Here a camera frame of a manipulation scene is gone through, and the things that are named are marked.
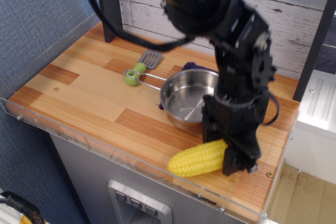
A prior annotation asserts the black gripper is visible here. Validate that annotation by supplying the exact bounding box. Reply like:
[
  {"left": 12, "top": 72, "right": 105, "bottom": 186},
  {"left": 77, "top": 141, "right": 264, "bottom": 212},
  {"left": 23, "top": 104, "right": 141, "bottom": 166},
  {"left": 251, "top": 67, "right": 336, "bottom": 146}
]
[{"left": 201, "top": 93, "right": 268, "bottom": 176}]

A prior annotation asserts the yellow plastic corn cob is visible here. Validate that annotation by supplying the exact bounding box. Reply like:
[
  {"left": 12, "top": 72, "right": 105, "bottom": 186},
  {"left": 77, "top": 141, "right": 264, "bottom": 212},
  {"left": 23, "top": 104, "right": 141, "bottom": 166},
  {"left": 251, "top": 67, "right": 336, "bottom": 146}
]
[{"left": 167, "top": 140, "right": 228, "bottom": 177}]

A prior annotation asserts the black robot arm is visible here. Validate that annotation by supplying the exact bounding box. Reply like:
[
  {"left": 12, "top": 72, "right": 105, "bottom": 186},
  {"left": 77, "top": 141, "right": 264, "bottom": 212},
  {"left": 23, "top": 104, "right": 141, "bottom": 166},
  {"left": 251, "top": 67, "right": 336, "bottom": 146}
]
[{"left": 164, "top": 0, "right": 276, "bottom": 176}]

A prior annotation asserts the stainless steel pot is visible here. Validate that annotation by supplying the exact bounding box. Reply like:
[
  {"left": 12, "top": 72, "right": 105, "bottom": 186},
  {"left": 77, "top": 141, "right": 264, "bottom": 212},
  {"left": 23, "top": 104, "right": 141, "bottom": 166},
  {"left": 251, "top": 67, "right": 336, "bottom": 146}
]
[{"left": 123, "top": 69, "right": 218, "bottom": 133}]

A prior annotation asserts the purple cloth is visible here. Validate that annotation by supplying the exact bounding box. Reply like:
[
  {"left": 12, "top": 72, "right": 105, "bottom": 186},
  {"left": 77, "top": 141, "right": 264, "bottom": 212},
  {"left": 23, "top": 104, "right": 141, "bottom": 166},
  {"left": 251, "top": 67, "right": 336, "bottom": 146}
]
[{"left": 159, "top": 62, "right": 218, "bottom": 113}]

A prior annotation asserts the white ridged side unit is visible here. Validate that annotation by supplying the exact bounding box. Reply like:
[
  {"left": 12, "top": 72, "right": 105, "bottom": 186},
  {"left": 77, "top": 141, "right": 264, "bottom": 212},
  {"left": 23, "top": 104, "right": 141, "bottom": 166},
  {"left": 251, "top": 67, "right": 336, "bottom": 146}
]
[{"left": 285, "top": 70, "right": 335, "bottom": 184}]

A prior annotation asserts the silver dispenser button panel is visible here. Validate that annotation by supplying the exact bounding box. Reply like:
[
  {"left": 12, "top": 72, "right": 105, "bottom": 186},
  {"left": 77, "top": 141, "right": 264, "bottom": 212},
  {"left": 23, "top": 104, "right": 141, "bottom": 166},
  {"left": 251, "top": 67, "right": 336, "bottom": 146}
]
[{"left": 108, "top": 179, "right": 173, "bottom": 223}]

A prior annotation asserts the yellow black object at corner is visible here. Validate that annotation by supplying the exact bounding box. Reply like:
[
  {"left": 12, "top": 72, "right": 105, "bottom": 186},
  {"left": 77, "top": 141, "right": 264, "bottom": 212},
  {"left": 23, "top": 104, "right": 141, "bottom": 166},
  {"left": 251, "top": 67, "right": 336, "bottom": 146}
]
[{"left": 1, "top": 191, "right": 47, "bottom": 223}]

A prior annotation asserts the green handled grey spatula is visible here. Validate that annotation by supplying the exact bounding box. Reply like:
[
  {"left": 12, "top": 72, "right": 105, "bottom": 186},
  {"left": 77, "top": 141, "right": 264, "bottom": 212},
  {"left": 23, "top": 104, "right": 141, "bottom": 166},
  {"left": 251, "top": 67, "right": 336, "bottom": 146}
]
[{"left": 124, "top": 49, "right": 162, "bottom": 86}]

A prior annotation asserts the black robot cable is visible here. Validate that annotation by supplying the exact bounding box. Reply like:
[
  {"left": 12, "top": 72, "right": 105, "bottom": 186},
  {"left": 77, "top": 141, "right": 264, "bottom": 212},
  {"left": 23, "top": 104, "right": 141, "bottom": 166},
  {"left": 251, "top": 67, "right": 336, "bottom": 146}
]
[{"left": 81, "top": 0, "right": 196, "bottom": 52}]

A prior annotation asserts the black right cabinet post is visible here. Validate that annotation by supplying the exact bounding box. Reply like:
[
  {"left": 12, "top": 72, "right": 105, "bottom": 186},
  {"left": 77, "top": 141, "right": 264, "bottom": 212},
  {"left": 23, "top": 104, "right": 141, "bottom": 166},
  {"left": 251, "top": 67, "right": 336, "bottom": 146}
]
[{"left": 293, "top": 0, "right": 335, "bottom": 102}]

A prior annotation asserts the black cabinet post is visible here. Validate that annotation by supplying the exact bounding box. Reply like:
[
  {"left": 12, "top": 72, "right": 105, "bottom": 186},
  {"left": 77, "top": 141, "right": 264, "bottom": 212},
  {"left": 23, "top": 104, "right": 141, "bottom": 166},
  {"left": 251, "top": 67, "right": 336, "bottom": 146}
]
[
  {"left": 94, "top": 0, "right": 124, "bottom": 43},
  {"left": 293, "top": 0, "right": 335, "bottom": 102}
]

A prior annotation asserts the black left cabinet post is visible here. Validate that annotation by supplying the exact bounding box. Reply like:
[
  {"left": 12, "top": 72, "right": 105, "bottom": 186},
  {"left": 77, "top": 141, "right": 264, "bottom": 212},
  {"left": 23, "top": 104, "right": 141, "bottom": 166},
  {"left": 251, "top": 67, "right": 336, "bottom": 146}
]
[{"left": 94, "top": 0, "right": 124, "bottom": 43}]

